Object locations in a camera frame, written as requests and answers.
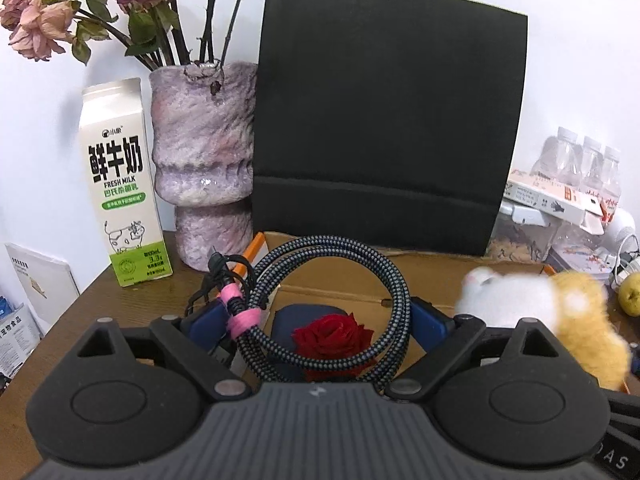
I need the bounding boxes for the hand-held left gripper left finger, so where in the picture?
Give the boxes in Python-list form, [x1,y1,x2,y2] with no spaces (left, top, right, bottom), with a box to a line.
[75,302,252,402]

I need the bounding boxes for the purple mottled vase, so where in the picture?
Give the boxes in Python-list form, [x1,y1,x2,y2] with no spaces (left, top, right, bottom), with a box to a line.
[149,60,259,272]

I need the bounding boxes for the white printed bag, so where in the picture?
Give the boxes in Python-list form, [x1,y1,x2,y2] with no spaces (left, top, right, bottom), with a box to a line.
[0,304,42,378]

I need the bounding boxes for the black paper bag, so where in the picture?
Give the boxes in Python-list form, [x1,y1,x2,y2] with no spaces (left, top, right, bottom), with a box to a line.
[251,0,529,257]

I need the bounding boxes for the red artificial rose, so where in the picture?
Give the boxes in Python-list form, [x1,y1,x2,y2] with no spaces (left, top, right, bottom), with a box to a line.
[291,312,376,382]

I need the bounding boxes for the navy zipper case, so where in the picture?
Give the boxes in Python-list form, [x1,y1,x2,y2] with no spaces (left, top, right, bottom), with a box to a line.
[269,304,403,383]

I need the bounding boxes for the white and yellow plush toy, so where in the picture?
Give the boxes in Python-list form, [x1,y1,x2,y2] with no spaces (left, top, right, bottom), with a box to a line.
[455,266,632,391]

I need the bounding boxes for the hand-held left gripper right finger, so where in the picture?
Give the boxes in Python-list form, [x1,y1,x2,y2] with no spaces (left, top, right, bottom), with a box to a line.
[384,297,581,402]

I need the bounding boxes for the long white carton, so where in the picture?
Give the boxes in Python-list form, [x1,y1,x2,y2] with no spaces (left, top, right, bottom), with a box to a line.
[504,174,605,222]

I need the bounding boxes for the clear food container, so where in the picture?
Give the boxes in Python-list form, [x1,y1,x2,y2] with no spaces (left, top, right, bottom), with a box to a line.
[489,200,607,264]

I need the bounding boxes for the patterned tin box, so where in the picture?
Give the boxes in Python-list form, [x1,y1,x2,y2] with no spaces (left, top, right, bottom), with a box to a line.
[545,244,615,287]

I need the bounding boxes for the dried rose bouquet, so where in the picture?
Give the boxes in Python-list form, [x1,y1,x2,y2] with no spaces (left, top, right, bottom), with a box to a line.
[0,0,261,73]

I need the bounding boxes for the green apple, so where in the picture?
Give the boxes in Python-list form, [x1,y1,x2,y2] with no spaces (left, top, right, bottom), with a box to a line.
[618,272,640,317]

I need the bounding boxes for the red cardboard box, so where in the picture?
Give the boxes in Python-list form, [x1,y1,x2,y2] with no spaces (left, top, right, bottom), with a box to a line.
[242,231,556,391]

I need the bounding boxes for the white green milk carton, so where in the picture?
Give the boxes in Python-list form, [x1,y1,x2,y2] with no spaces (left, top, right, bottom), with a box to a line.
[81,77,174,289]

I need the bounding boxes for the braided charging cable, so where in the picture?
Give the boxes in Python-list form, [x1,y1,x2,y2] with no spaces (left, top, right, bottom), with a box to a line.
[185,235,414,397]

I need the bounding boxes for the white cables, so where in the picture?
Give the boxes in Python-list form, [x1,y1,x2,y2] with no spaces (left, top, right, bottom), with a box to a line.
[609,232,640,283]

